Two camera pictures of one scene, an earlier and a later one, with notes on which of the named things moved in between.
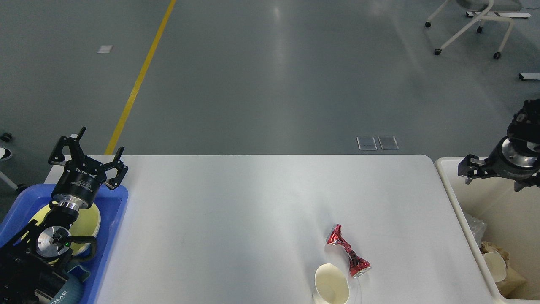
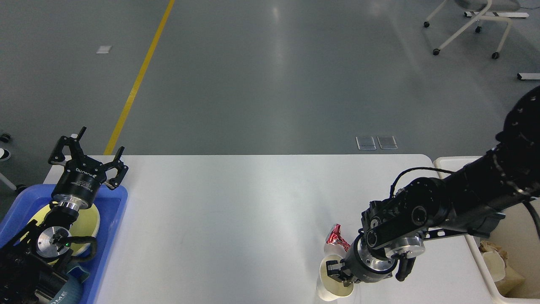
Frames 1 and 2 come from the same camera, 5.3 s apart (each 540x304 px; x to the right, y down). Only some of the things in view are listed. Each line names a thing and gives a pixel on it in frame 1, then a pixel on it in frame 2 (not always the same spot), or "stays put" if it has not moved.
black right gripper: x=515 y=160 -> x=359 y=265
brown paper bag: x=513 y=286 stays put
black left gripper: x=78 y=182 stays put
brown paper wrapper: x=486 y=247 stays put
